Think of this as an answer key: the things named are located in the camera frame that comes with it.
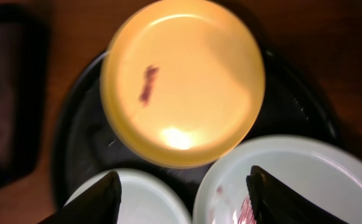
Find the light green plate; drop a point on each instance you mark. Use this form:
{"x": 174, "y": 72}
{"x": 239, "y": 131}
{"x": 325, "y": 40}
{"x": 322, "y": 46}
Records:
{"x": 147, "y": 200}

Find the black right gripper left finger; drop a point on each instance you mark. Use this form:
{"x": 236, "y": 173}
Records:
{"x": 98, "y": 204}

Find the black round tray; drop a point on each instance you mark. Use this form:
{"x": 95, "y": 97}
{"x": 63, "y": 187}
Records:
{"x": 85, "y": 144}

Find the white plate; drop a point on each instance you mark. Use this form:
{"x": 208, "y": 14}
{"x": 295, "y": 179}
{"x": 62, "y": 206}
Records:
{"x": 324, "y": 174}

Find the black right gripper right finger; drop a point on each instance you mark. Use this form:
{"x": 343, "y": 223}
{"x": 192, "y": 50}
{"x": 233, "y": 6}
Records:
{"x": 273, "y": 201}

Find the yellow plate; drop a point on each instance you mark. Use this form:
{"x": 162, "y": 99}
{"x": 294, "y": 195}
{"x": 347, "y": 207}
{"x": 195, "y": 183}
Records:
{"x": 182, "y": 82}

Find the black rectangular tray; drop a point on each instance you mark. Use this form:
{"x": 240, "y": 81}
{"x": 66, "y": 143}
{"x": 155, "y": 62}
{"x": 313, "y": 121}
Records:
{"x": 24, "y": 49}

